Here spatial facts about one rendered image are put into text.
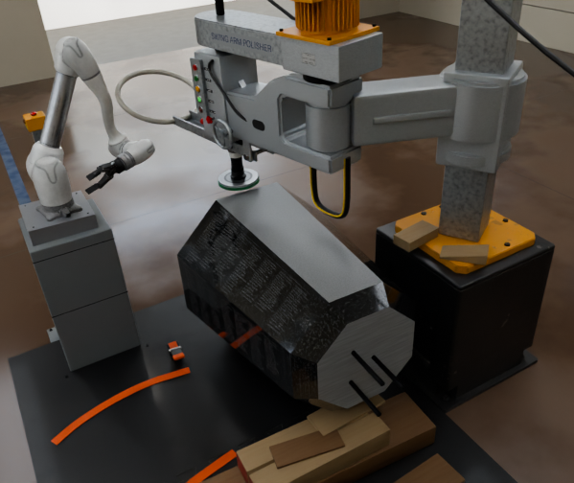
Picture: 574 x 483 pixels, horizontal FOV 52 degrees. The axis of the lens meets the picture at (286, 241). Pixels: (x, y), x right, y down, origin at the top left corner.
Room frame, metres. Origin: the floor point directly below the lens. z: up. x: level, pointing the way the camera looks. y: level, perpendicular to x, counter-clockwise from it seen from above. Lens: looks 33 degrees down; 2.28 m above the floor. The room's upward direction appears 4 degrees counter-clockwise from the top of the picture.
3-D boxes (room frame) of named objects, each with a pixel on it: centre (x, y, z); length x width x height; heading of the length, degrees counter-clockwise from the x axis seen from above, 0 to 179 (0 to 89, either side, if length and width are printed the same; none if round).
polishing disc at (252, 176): (2.79, 0.23, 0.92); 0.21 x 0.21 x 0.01
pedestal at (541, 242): (2.37, -0.85, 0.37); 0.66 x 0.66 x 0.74; 28
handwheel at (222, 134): (2.62, 0.24, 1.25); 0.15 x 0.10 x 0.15; 42
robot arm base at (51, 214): (2.62, 1.13, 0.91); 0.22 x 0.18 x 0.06; 38
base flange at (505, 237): (2.37, -0.85, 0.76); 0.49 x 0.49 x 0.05; 28
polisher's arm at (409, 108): (2.35, -0.65, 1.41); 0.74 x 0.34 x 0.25; 97
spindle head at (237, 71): (2.73, 0.18, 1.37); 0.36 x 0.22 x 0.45; 42
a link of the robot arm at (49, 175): (2.65, 1.15, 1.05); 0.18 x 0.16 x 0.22; 29
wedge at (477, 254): (2.14, -0.79, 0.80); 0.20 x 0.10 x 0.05; 68
